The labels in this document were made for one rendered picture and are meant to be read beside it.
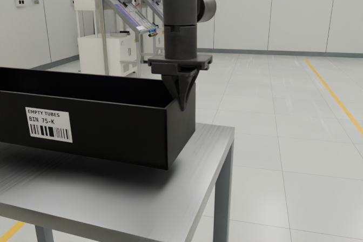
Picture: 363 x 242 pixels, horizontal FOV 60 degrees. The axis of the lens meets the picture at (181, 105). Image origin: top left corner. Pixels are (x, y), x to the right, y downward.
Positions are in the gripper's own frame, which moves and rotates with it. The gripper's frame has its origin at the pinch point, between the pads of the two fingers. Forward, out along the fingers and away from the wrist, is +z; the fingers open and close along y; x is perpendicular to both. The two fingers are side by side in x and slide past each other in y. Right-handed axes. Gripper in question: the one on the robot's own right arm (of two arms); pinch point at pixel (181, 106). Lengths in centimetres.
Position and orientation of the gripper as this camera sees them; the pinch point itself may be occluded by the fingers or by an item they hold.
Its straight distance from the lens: 58.2
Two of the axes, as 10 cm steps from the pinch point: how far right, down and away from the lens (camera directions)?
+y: -9.5, -0.9, 3.0
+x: -3.1, 3.1, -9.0
